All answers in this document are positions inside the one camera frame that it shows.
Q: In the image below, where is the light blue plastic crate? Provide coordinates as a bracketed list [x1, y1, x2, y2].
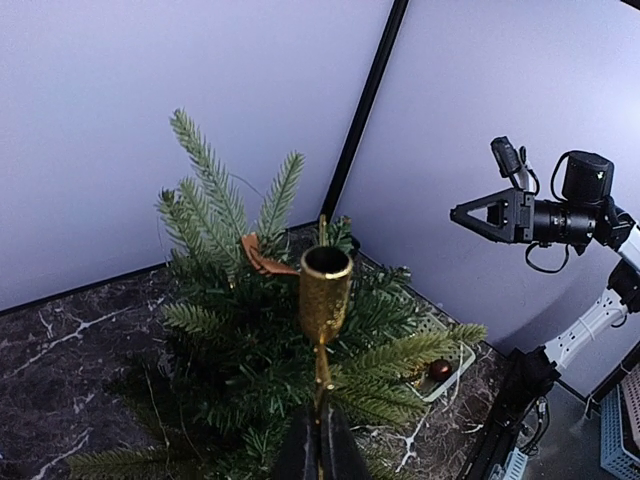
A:
[600, 387, 639, 480]

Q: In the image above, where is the brown bauble front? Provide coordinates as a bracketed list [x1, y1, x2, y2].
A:
[428, 358, 453, 383]

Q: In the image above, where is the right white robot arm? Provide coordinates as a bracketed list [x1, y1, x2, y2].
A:
[450, 137, 639, 369]

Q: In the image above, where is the copper ribbon bow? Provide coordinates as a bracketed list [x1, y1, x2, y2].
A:
[241, 232, 299, 276]

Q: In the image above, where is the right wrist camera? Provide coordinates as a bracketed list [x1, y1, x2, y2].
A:
[490, 136, 540, 195]

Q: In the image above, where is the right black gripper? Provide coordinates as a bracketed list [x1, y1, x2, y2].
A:
[450, 188, 535, 244]

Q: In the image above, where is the small green christmas tree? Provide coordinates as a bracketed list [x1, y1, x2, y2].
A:
[69, 109, 486, 479]

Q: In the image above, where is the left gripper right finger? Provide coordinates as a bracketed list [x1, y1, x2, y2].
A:
[319, 403, 371, 480]

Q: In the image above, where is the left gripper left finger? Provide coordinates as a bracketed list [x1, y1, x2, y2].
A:
[270, 407, 320, 480]

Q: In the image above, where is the gold star tree topper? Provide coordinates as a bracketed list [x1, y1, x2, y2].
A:
[299, 214, 353, 428]

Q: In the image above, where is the pale green plastic basket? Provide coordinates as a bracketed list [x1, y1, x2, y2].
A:
[405, 313, 476, 403]

